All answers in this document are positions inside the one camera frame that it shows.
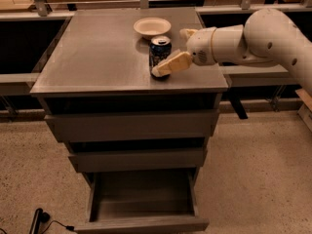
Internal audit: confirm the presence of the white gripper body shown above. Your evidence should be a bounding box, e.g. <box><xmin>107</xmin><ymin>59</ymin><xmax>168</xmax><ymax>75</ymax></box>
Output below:
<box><xmin>186</xmin><ymin>27</ymin><xmax>216</xmax><ymax>65</ymax></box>

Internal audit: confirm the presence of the grey drawer cabinet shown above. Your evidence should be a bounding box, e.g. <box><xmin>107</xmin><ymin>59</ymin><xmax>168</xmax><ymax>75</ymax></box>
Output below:
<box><xmin>29</xmin><ymin>7</ymin><xmax>229</xmax><ymax>234</ymax></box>

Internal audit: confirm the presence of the grey middle drawer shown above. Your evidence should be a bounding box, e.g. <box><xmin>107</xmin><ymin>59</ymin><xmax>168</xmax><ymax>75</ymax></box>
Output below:
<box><xmin>69</xmin><ymin>148</ymin><xmax>206</xmax><ymax>173</ymax></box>

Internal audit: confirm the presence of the wooden box at right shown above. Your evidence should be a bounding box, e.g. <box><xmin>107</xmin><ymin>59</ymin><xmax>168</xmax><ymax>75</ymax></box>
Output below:
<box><xmin>295</xmin><ymin>89</ymin><xmax>312</xmax><ymax>132</ymax></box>

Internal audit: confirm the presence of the blue pepsi can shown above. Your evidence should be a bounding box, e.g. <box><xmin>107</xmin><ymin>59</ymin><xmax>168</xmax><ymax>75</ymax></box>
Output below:
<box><xmin>149</xmin><ymin>35</ymin><xmax>172</xmax><ymax>71</ymax></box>

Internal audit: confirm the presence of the grey top drawer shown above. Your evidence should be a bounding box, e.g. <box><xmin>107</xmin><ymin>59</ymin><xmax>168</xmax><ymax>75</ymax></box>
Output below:
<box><xmin>45</xmin><ymin>110</ymin><xmax>218</xmax><ymax>142</ymax></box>

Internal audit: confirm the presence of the white paper bowl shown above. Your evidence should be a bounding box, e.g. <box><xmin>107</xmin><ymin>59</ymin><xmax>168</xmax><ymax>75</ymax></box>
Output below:
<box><xmin>134</xmin><ymin>18</ymin><xmax>172</xmax><ymax>40</ymax></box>

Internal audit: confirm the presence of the grey open bottom drawer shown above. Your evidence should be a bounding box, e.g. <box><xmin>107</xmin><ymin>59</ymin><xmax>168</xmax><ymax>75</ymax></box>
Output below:
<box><xmin>75</xmin><ymin>169</ymin><xmax>209</xmax><ymax>234</ymax></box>

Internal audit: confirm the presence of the black power plug cable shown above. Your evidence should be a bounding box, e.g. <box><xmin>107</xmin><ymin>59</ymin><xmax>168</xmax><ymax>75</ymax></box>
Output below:
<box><xmin>28</xmin><ymin>207</ymin><xmax>76</xmax><ymax>234</ymax></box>

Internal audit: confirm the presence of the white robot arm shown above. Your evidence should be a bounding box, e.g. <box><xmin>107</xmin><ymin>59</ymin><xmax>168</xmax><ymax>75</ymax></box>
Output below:
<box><xmin>151</xmin><ymin>9</ymin><xmax>312</xmax><ymax>94</ymax></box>

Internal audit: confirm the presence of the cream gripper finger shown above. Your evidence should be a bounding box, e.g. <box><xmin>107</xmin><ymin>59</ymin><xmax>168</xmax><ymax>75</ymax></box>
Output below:
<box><xmin>179</xmin><ymin>28</ymin><xmax>197</xmax><ymax>40</ymax></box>
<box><xmin>151</xmin><ymin>50</ymin><xmax>193</xmax><ymax>77</ymax></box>

